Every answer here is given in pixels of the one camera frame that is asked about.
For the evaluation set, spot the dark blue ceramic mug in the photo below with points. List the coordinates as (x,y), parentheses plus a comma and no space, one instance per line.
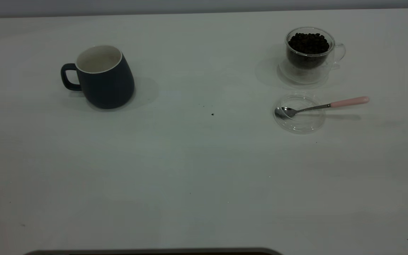
(106,88)

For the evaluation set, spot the double-walled glass cup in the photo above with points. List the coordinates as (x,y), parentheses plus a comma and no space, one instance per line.
(305,72)

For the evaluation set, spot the pile of coffee beans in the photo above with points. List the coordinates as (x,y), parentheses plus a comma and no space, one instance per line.
(308,44)

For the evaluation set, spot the clear glass round dish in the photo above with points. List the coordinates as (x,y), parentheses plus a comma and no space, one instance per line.
(301,122)

